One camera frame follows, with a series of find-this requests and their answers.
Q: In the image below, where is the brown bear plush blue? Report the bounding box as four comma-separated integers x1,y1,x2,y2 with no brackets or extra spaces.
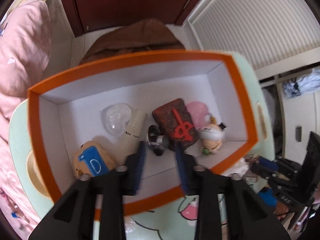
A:
73,141,116,179

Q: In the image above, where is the cream cosmetic tube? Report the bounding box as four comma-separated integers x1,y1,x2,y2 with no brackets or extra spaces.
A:
117,109,148,164

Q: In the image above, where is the brown box red symbol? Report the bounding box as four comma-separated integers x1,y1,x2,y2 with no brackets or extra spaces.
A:
152,98,199,151

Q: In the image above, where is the orange cardboard box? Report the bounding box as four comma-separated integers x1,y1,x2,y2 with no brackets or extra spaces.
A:
28,50,259,202

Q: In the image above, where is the pink bed quilt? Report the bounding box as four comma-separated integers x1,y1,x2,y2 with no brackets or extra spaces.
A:
1,1,51,239

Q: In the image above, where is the pink heart shaped dish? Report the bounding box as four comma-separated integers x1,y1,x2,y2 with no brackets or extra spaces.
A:
186,101,211,129

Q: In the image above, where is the crumpled white tissue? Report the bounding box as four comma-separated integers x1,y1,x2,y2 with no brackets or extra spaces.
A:
222,158,249,178

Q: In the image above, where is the dark red wooden door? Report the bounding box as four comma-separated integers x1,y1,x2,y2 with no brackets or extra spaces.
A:
61,0,200,37

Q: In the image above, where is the clear plastic cup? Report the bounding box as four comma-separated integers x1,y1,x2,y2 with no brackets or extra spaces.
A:
101,103,132,137

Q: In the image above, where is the white louvered closet door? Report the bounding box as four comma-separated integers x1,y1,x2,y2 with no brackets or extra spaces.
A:
184,0,319,80

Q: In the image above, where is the white-haired doll figure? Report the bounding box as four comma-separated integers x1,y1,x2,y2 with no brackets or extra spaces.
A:
198,122,227,155

